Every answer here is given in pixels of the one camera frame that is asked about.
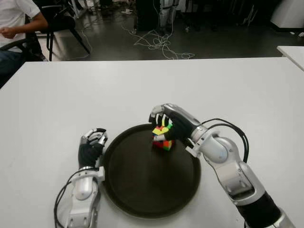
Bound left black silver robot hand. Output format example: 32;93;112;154
78;127;109;169

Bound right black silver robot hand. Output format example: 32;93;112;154
148;103;207;143

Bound multicoloured Rubik's cube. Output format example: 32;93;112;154
152;120;176;152

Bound dark brown round plate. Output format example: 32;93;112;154
101;123;202;219

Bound silver humanoid robot legs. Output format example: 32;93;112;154
159;0;178;31

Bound black office chair with armrest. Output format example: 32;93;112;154
0;30;49;62

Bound black cabinet on casters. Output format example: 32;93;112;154
134;0;160;32

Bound white neighbouring table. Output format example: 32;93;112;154
276;46;304;72

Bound black chair with slanted legs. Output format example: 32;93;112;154
35;0;91;62

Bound white cabinet with black base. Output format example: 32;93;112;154
269;0;304;33

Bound seated person in white shirt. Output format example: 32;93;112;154
0;0;49;83

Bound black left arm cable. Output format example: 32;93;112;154
54;174;74;228

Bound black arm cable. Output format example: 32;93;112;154
54;174;74;228
201;118;249;164

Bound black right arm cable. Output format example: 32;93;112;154
201;118;249;164

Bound tangled white floor cable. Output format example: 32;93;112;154
121;22;196;60

